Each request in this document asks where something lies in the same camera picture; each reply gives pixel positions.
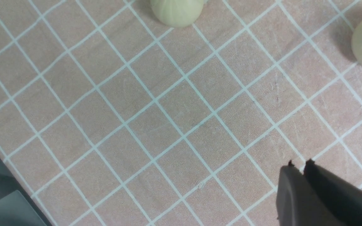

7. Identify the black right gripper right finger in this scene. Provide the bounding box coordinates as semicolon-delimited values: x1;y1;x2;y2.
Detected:
304;159;362;226

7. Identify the pink checkered tablecloth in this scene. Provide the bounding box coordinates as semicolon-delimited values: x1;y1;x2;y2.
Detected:
0;0;362;226

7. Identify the white bun front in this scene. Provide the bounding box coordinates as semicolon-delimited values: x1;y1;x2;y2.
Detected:
150;0;205;28

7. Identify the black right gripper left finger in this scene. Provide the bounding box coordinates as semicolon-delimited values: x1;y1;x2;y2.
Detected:
276;160;345;226

